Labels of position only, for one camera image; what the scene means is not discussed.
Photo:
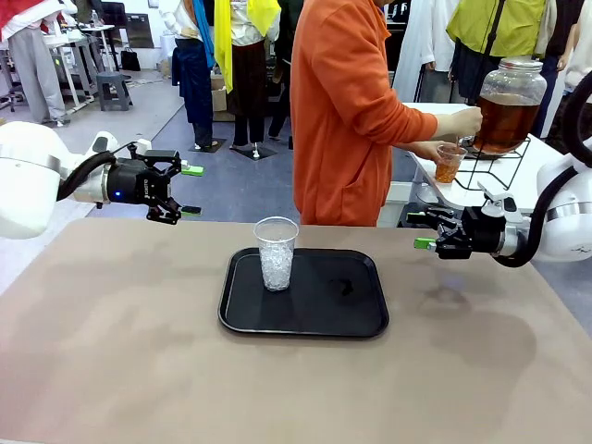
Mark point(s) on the person's left hand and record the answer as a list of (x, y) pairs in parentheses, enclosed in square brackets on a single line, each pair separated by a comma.
[(435, 148)]

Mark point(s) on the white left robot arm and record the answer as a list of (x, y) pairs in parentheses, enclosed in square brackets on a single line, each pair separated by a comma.
[(28, 185)]

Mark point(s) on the grey plastic stool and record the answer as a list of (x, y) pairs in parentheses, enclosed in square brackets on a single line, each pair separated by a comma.
[(113, 83)]

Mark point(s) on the short clear iced cup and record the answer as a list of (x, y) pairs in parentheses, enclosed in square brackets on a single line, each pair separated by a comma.
[(446, 173)]

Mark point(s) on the brown cardboard box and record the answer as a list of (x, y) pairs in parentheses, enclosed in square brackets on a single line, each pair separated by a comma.
[(219, 99)]

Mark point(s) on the person in orange hoodie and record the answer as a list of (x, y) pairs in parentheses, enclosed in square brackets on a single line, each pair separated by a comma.
[(337, 115)]

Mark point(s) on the glass tea dispenser jar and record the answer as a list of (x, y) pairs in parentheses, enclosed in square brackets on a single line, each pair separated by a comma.
[(509, 120)]

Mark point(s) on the dark wall poster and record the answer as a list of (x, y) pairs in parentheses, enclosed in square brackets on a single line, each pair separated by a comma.
[(139, 32)]

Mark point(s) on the tall clear iced cup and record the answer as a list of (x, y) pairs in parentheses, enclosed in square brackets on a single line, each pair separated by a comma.
[(276, 268)]

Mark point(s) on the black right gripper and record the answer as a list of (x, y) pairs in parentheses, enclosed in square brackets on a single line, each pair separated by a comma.
[(485, 233)]

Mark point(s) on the person's right hand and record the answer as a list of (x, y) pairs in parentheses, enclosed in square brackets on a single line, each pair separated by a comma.
[(468, 121)]

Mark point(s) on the black handbag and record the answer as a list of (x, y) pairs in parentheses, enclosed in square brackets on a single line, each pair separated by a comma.
[(130, 60)]

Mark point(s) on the mannequin with lime jacket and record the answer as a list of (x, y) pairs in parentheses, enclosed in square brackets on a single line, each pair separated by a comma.
[(509, 23)]

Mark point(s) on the person's right forearm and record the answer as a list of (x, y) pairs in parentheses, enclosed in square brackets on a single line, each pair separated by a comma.
[(444, 124)]

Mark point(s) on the mannequin with blue skirt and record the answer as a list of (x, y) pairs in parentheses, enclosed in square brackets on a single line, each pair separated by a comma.
[(189, 69)]

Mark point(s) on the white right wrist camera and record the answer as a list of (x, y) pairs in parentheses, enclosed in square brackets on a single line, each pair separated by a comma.
[(497, 201)]

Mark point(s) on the white plastic bin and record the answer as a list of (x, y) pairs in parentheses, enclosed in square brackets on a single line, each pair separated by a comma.
[(398, 199)]

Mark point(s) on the white side table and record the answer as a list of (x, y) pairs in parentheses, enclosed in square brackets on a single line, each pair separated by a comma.
[(522, 178)]

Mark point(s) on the white standing desk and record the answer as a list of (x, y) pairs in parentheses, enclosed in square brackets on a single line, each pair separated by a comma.
[(81, 40)]

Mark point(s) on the mannequin with yellow scarf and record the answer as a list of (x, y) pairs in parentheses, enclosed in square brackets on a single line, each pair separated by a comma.
[(250, 78)]

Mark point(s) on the black plastic serving tray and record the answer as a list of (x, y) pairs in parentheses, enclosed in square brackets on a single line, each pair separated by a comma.
[(305, 314)]

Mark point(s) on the person's left forearm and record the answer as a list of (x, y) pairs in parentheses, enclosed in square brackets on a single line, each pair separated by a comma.
[(416, 149)]

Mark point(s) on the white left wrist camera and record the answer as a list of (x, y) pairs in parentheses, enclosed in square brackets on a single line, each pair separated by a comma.
[(143, 144)]

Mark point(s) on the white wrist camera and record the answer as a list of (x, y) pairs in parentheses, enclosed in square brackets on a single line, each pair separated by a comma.
[(497, 201), (143, 144)]

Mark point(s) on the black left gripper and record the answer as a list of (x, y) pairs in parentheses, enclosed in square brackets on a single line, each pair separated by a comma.
[(129, 182)]

